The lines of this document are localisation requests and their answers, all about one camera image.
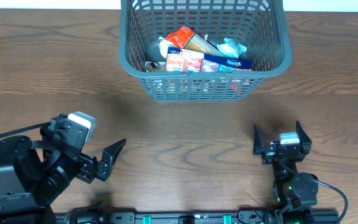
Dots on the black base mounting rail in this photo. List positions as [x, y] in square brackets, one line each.
[248, 216]

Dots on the grey plastic mesh basket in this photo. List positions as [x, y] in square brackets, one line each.
[258, 25]

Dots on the orange yellow snack package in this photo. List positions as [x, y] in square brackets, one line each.
[187, 51]

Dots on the brown white snack pouch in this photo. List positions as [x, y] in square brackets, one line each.
[155, 66]
[183, 41]

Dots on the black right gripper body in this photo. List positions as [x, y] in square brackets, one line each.
[268, 157]

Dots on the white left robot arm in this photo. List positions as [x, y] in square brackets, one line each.
[37, 163]

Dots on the multicolour tissue pack bundle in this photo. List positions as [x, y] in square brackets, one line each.
[181, 60]

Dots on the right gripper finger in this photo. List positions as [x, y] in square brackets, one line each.
[258, 148]
[305, 141]

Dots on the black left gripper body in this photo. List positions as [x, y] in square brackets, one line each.
[84, 165]

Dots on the white wet wipes pack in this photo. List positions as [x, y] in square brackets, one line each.
[231, 48]

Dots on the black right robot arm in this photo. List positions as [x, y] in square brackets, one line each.
[295, 191]

